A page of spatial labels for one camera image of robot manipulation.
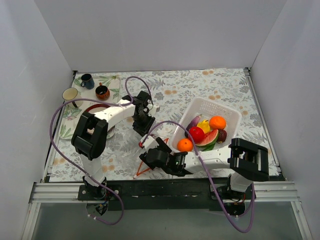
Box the red fake apple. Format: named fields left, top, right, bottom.
left=188, top=126, right=205, bottom=144

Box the purple fake eggplant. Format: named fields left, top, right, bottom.
left=184, top=114, right=202, bottom=138

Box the fake watermelon slice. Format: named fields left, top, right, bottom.
left=196, top=129, right=219, bottom=147

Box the yellow fake lemon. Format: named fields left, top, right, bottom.
left=196, top=119, right=211, bottom=134

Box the orange fake mandarin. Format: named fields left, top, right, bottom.
left=209, top=116, right=227, bottom=130

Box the clear zip top bag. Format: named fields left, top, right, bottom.
left=105, top=122, right=172, bottom=180

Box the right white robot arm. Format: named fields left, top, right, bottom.
left=139, top=136, right=270, bottom=199

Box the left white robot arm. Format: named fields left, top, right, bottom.
left=71, top=91, right=155, bottom=200

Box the floral patterned tablecloth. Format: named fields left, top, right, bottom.
left=48, top=68, right=270, bottom=182

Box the brown orange small cup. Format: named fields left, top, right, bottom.
left=95, top=82, right=110, bottom=101

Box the red rimmed plate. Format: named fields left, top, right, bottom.
left=85, top=103, right=115, bottom=139

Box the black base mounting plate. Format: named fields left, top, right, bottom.
left=77, top=177, right=257, bottom=211

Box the white perforated plastic basket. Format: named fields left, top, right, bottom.
left=169, top=96, right=243, bottom=173

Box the dark blue mug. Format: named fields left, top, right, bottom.
left=80, top=73, right=95, bottom=90

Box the leaf patterned serving tray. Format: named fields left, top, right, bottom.
left=59, top=74, right=121, bottom=140

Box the cream enamel mug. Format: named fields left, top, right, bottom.
left=62, top=87, right=83, bottom=109

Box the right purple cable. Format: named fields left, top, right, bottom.
left=141, top=120, right=257, bottom=233

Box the purple cable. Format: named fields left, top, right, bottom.
left=141, top=120, right=257, bottom=233
left=49, top=76, right=153, bottom=225

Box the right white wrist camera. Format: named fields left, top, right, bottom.
left=138, top=134, right=159, bottom=152

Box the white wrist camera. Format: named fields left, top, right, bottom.
left=138, top=134, right=159, bottom=152
left=147, top=104, right=160, bottom=117

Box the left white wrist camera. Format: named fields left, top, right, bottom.
left=147, top=104, right=160, bottom=117

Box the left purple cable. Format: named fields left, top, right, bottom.
left=49, top=76, right=153, bottom=225

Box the aluminium frame rail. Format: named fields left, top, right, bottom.
left=29, top=181, right=301, bottom=203

